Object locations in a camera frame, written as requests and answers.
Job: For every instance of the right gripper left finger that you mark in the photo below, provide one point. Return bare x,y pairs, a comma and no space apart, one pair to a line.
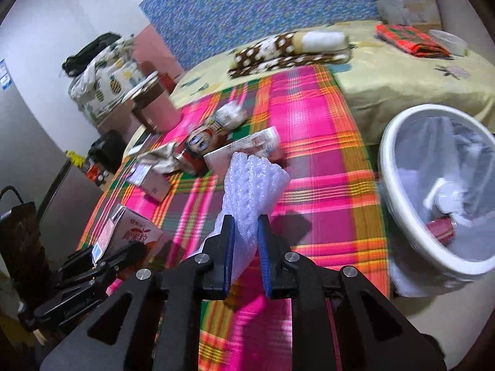
220,248

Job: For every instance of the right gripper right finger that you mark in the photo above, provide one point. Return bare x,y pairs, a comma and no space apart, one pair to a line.
271,251

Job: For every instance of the orange juice carton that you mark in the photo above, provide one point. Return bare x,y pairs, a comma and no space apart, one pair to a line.
123,227

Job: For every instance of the white foam net sleeve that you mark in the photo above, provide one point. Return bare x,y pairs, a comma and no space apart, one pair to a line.
252,187

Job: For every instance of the small white carton box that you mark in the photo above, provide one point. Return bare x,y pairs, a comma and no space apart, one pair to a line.
155,185

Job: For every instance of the silver wrapper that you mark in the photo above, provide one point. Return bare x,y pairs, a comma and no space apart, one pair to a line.
161,159

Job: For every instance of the red cartoon face can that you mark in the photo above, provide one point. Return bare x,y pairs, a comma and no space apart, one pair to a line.
206,138

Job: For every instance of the white tissue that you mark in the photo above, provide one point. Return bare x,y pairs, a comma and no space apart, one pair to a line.
230,116

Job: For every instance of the white round trash bin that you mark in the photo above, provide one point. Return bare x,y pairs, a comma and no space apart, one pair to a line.
421,265

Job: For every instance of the pink plaid cloth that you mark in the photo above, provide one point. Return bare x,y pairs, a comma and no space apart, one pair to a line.
318,190

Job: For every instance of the toy truck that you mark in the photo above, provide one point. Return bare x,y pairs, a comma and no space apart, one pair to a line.
95,172

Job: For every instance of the pink cup brown lid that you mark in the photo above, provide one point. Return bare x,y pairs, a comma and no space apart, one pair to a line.
152,107

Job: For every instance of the pineapple print fabric bundle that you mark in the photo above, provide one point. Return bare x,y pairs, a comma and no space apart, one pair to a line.
106,80

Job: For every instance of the white bin liner bag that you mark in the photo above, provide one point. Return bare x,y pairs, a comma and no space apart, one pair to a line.
446,169

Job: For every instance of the black garment on bundle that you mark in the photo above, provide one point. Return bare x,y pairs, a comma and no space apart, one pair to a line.
77,63

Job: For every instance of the yellow pineapple bedsheet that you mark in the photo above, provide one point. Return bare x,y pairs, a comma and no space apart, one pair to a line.
402,77

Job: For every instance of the brown polka dot blanket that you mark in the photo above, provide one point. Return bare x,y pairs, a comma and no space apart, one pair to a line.
289,50

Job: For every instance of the blue floral fabric headboard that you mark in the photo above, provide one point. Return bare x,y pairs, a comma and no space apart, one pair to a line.
195,30

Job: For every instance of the red plaid folded cloth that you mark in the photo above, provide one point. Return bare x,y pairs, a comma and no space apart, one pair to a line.
411,41

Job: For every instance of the white plastic bowl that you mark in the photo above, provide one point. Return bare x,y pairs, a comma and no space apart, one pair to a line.
451,42

